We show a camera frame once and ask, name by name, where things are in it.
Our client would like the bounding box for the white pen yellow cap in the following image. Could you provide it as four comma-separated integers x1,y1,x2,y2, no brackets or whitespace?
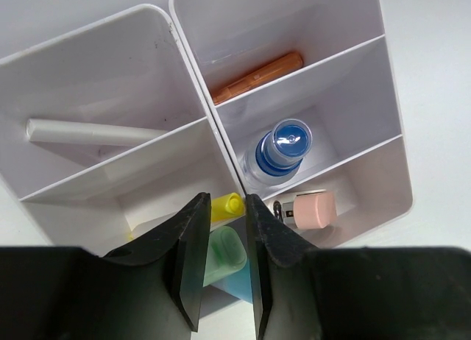
129,193,245,240

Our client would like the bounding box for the pink white correction tape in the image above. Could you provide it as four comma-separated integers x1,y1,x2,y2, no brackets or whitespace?
266,189,337,230

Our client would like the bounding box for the white organizer tray right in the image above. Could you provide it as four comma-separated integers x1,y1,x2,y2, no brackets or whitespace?
169,0,413,247

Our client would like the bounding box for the clear glue bottle blue cap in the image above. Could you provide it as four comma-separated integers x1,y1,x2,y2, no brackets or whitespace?
239,118,312,191

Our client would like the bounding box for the orange highlighter marker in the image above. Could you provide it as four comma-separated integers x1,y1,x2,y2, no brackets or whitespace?
211,52,303,105

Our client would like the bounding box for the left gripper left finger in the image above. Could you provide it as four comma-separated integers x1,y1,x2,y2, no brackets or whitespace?
1,193,211,339

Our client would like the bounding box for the light blue marker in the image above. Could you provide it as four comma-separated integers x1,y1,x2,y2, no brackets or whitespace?
212,261,252,303

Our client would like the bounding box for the green clear highlighter marker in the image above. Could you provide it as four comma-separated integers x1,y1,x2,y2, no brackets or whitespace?
203,226,247,287

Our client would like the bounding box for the white organizer tray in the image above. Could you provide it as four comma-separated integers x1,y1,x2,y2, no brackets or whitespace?
1,4,242,255
169,0,413,247

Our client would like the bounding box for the white thin pen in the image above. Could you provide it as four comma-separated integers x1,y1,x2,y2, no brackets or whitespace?
26,118,167,146

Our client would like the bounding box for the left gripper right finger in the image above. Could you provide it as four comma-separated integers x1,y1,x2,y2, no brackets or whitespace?
245,194,470,339

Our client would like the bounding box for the white organizer tray left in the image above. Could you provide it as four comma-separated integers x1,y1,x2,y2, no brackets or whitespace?
1,4,242,255

